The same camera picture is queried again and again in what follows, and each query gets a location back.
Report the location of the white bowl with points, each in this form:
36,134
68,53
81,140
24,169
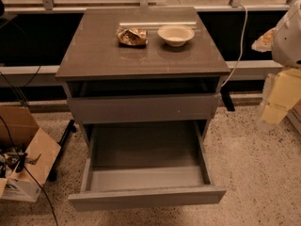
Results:
176,35

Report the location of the black stand leg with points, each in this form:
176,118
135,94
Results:
69,129

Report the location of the cardboard box right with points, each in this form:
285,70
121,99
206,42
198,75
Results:
295,116

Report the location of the grey drawer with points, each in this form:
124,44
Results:
143,108
146,164

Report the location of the grey top drawer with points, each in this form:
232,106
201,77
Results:
143,108

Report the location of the crumpled chip bag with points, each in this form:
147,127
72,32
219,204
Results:
132,36

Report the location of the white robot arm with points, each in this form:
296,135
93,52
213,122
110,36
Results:
286,47

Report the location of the open cardboard box left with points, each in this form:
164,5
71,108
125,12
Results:
27,155

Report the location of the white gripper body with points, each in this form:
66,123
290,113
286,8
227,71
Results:
288,42

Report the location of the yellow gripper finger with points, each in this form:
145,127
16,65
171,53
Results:
268,118
264,42

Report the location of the grey drawer cabinet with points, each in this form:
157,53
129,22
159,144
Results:
97,65

